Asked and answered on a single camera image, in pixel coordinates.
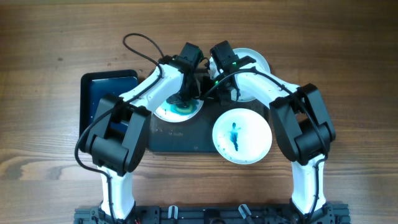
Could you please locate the white plate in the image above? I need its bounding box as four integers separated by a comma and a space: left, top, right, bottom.
212, 108, 272, 165
154, 100, 203, 123
208, 47, 271, 103

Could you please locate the large dark serving tray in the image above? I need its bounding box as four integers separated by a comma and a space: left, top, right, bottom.
143, 68, 272, 153

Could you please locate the small black water tray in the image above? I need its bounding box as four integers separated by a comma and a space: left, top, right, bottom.
79, 70, 138, 136

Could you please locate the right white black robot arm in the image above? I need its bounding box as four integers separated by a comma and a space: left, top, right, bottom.
201, 40, 336, 219

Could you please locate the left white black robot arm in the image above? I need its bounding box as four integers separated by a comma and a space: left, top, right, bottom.
75, 43, 203, 223

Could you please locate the green yellow sponge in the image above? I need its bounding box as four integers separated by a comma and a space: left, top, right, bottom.
170, 100, 199, 116

